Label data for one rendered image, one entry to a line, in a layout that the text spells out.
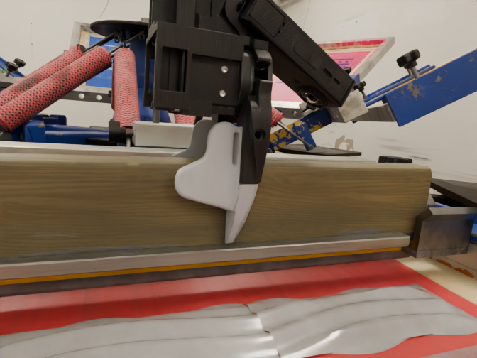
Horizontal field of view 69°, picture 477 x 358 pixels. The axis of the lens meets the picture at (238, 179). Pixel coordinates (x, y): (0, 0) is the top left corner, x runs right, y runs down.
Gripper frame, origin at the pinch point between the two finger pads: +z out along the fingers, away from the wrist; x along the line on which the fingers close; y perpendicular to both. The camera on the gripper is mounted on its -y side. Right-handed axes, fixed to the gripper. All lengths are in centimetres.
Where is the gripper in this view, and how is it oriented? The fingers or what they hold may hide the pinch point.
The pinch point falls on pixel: (230, 218)
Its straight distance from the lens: 29.7
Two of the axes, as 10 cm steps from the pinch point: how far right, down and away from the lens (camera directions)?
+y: -9.3, -0.2, -3.6
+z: -0.9, 9.8, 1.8
